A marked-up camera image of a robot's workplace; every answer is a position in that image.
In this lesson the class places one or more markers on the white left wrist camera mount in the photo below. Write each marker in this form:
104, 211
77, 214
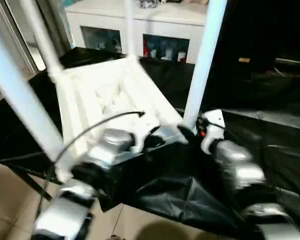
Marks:
145, 125

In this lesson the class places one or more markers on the black table mat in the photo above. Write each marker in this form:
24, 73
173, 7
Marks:
165, 180

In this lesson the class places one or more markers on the white plastic table top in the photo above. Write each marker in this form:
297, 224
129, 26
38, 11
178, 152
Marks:
90, 82

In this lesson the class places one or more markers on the grey curtain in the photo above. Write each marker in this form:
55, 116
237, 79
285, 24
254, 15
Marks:
55, 25

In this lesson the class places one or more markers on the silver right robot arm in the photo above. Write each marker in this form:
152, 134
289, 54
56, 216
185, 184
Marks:
240, 162

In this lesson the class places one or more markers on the dark grey crumpled bundle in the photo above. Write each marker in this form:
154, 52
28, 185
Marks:
150, 3

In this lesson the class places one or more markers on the white glass-door cabinet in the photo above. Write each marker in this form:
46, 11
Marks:
165, 22

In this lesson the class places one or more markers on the small beige label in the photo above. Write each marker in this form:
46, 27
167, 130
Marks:
244, 60

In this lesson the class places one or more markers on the white plastic table leg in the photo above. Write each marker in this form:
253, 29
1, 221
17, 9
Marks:
22, 95
205, 62
45, 42
130, 27

